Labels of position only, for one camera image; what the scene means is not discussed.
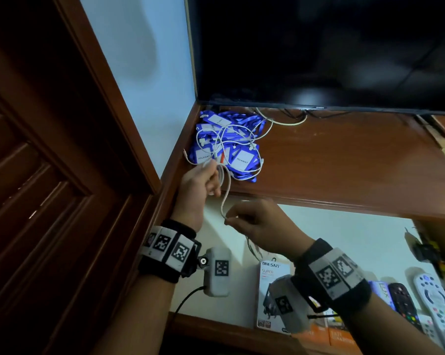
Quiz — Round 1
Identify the white cable behind television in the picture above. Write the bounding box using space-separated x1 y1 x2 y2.
255 107 309 127

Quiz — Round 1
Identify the grey hanging cable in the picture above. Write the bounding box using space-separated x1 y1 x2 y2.
246 236 264 262

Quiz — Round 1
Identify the black television stand foot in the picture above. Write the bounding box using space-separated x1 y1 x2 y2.
414 114 445 140

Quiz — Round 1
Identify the blue product box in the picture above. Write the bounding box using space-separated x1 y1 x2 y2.
368 280 394 310

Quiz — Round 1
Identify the person's right hand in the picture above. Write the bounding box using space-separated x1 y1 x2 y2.
224 198 316 261

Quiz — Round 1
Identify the brown wooden door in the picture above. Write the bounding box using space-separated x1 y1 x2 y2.
0 0 162 355

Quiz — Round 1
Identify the black flat television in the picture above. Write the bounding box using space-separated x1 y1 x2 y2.
185 0 445 116

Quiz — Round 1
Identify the orange product box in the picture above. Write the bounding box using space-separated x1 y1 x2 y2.
291 321 331 346
325 308 360 347

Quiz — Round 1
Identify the white charging cable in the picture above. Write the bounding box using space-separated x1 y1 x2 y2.
183 121 275 223

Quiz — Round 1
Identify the person's left forearm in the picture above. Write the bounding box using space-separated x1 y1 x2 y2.
91 273 179 355

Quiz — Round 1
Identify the small white remote control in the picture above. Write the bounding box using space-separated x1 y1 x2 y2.
418 314 442 347

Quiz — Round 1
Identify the brown wooden shelf unit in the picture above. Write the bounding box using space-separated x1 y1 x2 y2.
113 101 445 355

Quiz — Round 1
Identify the pile of blue lanyards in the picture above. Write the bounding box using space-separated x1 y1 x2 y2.
194 109 268 183

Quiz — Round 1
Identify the person's right forearm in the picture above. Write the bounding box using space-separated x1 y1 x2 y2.
339 292 439 355

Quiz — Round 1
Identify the black camera cable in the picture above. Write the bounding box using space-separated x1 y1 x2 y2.
170 286 207 324

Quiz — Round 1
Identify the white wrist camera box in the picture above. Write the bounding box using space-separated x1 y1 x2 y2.
268 275 312 334
197 247 232 298

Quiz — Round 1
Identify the white charger box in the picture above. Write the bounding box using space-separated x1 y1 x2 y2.
256 259 294 335

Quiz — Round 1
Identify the large white remote control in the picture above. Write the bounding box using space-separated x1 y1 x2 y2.
413 273 445 355

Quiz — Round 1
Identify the person's left hand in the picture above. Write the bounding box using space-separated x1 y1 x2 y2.
170 159 223 232

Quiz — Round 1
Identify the black remote control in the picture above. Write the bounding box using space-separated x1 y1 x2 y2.
388 283 423 332

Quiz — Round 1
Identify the black wristband with marker tags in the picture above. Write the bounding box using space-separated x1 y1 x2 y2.
138 219 203 284
292 238 373 315

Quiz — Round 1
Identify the black and yellow hanging tool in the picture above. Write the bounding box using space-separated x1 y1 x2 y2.
404 227 445 279

